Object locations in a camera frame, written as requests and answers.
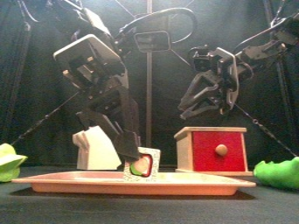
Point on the wooden box with red drawer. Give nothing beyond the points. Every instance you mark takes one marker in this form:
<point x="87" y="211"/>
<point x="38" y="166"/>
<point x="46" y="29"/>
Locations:
<point x="213" y="151"/>

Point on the toy sushi roll piece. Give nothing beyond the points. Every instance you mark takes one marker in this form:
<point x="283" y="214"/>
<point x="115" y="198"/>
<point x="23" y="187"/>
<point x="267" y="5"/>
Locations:
<point x="145" y="166"/>

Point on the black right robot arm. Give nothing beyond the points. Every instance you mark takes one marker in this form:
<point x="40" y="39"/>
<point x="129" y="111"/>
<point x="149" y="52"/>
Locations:
<point x="269" y="43"/>

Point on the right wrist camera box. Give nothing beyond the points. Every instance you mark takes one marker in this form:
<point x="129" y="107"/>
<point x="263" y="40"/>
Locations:
<point x="202" y="59"/>

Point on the green toy lettuce leaf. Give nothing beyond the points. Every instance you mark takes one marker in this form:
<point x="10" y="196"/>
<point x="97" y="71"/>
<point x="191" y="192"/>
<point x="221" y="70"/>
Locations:
<point x="278" y="174"/>
<point x="10" y="163"/>

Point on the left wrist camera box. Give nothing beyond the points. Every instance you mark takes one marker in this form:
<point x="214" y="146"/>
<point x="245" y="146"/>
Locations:
<point x="153" y="41"/>

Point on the pink rectangular plastic plate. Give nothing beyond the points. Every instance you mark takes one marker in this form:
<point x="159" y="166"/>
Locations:
<point x="133" y="183"/>

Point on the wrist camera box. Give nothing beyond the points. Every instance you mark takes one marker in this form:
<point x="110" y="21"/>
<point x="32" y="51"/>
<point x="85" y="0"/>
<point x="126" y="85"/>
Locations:
<point x="202" y="59"/>
<point x="153" y="41"/>

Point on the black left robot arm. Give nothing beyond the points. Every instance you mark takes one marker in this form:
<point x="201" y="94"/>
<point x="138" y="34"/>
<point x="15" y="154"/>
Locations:
<point x="74" y="17"/>

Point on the wooden drawer knob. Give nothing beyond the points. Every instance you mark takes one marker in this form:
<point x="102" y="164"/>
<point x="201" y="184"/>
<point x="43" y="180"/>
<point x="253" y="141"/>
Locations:
<point x="222" y="150"/>

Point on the white angular toy block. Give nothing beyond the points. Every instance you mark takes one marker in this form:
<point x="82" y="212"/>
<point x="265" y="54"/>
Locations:
<point x="98" y="151"/>

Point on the vertical metal frame pole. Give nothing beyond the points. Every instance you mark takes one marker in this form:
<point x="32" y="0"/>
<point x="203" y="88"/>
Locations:
<point x="149" y="87"/>

